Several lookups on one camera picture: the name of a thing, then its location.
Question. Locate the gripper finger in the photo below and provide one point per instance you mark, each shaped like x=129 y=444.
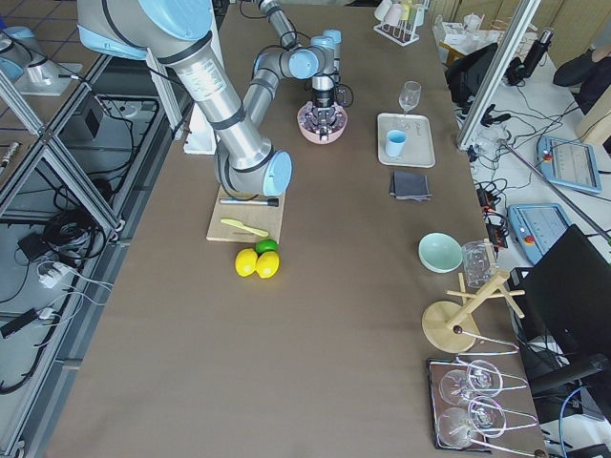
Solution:
x=310 y=123
x=336 y=124

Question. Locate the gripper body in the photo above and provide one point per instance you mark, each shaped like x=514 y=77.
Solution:
x=323 y=99

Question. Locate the steel ice scoop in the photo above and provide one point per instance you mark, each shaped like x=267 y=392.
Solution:
x=325 y=130

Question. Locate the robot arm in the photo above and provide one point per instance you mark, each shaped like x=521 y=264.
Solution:
x=317 y=63
x=178 y=35

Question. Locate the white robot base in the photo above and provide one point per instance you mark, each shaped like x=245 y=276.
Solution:
x=201 y=138

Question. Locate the clear ice cubes pile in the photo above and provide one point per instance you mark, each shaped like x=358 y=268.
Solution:
x=305 y=119

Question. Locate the blue cup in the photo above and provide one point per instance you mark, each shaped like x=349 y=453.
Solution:
x=395 y=142

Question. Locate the pink cup on rack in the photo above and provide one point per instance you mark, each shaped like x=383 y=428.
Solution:
x=393 y=15

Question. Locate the white cup rack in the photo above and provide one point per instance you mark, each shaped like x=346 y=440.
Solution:
x=412 y=19

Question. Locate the pink bowl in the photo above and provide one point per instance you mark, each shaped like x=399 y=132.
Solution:
x=310 y=136

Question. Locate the clear wine glass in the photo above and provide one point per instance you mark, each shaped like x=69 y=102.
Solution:
x=408 y=100

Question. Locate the steel muddler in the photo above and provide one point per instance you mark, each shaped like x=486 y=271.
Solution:
x=267 y=202

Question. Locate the beige rabbit tray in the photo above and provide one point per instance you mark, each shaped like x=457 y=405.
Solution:
x=418 y=151

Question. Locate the grey folded cloth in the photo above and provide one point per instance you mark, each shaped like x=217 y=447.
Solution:
x=409 y=186

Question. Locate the bamboo cutting board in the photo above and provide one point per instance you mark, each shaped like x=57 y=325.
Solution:
x=267 y=218

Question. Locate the yellow plastic knife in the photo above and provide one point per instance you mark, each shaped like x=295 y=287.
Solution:
x=249 y=229

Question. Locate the lime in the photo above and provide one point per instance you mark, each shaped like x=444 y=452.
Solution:
x=266 y=245

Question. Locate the right lemon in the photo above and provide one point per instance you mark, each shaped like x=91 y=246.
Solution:
x=267 y=264

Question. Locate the lemon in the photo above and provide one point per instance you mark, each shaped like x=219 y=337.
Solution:
x=267 y=264
x=245 y=262

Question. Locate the left lemon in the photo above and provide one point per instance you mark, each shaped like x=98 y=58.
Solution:
x=245 y=262

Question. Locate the mint green bowl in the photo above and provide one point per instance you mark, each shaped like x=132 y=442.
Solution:
x=440 y=253

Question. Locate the clear glass mug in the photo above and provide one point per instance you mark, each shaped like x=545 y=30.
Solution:
x=478 y=262

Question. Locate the lower teach pendant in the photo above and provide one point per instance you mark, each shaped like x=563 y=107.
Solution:
x=537 y=227

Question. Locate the teach pendant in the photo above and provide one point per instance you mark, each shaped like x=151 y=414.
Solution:
x=569 y=163
x=537 y=227

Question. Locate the upper teach pendant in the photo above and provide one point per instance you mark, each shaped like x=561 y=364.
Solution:
x=569 y=163

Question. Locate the wooden mug tree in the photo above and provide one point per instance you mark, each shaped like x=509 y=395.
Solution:
x=450 y=326

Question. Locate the black laptop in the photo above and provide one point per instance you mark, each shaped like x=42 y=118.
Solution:
x=567 y=296

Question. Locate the upper lying wine glass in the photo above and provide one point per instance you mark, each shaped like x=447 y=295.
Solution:
x=477 y=378

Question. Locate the lying wine glass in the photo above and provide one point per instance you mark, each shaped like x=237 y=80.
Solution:
x=476 y=426
x=477 y=378

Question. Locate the metal mirror tray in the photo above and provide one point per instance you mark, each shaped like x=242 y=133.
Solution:
x=436 y=396

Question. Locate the lower lying wine glass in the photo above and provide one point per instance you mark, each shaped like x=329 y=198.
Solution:
x=476 y=426

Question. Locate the aluminium frame post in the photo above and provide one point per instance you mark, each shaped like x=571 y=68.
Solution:
x=519 y=23

